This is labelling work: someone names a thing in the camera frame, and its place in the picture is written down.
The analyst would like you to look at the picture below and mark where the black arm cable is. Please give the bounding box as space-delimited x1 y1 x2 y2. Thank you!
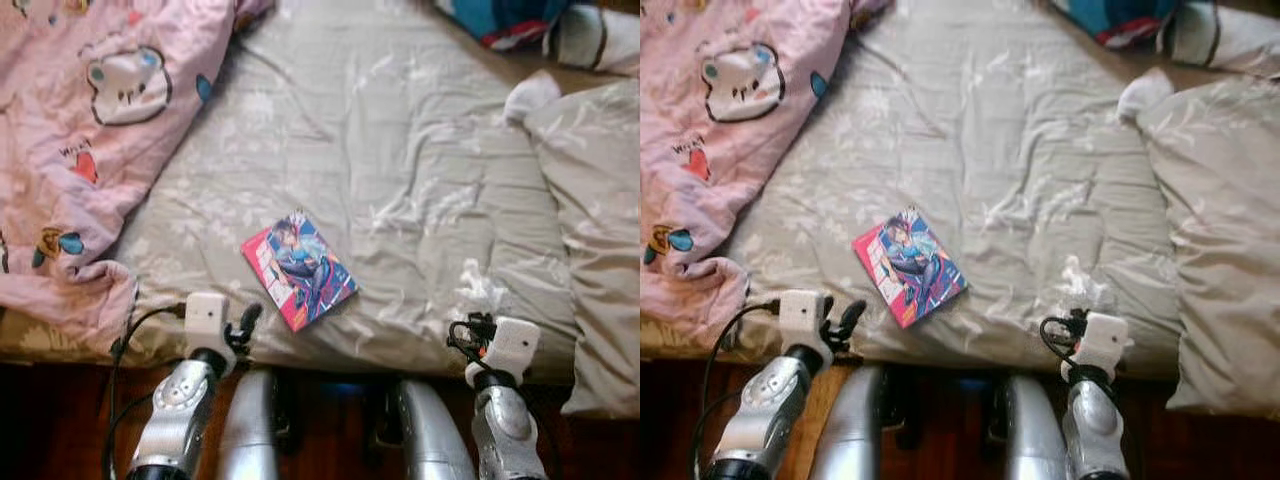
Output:
445 320 561 480
1038 318 1141 461
690 300 786 480
103 303 191 480

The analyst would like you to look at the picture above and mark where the red white blue striped pillow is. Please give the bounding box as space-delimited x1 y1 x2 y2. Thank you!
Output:
1050 0 1186 49
433 0 576 51

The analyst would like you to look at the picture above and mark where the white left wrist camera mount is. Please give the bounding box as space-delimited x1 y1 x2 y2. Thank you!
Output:
185 292 236 351
780 290 829 346

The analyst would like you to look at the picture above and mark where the silver right robot leg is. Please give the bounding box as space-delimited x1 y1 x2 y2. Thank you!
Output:
395 378 476 480
1003 375 1071 480

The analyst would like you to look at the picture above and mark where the grey floral bed sheet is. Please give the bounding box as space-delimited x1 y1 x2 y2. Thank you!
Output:
640 0 1251 381
0 0 641 386

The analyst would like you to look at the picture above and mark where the silver robot leg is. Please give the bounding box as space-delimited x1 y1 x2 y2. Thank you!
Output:
1003 375 1071 480
217 368 283 480
808 365 891 480
395 378 476 480

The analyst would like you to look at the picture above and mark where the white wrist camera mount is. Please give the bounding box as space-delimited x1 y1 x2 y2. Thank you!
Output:
465 317 541 389
185 292 236 351
1073 312 1129 379
780 290 829 346

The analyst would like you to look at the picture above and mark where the silver left robot leg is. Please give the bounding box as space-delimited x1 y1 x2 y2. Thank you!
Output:
808 365 891 480
217 368 283 480

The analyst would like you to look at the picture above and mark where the colourful comic book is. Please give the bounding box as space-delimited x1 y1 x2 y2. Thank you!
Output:
241 210 359 333
852 206 968 330

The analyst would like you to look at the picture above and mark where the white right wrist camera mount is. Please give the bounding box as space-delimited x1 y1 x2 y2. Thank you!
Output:
1073 312 1129 379
465 317 541 389

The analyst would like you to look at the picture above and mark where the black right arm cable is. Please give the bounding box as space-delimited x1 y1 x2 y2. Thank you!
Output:
445 320 561 480
1038 318 1141 461

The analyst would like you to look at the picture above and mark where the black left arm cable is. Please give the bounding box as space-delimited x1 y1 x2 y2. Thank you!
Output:
690 300 786 480
103 303 191 480

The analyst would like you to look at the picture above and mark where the pink cartoon print quilt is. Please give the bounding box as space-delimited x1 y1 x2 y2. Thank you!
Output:
0 0 276 351
640 0 894 346

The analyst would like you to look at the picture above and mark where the white bolster with dark stripe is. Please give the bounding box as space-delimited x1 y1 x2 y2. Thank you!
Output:
545 5 641 76
1160 3 1280 76

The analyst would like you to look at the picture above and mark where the white tissue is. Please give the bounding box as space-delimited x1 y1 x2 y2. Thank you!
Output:
455 258 511 316

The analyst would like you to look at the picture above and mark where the grey floral duvet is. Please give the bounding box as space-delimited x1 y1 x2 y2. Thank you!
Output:
503 68 641 419
1117 65 1280 416

